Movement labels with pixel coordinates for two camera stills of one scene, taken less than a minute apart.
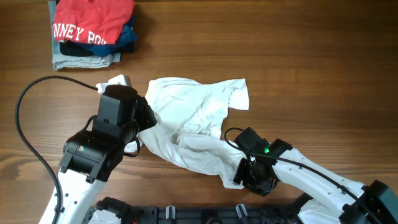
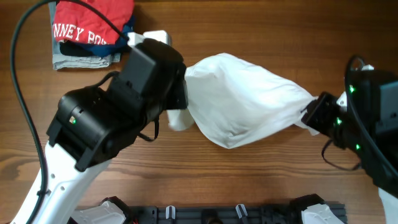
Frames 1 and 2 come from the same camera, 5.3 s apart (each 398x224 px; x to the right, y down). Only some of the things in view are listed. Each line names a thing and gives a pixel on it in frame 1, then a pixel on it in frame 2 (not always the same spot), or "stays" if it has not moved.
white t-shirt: [189, 115] → [234, 101]
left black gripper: [147, 113] → [180, 90]
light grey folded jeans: [65, 61] stays
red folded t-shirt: [92, 22] stays
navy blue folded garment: [125, 42] stays
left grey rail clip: [173, 211] stays
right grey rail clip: [241, 210] stays
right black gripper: [241, 175] → [316, 112]
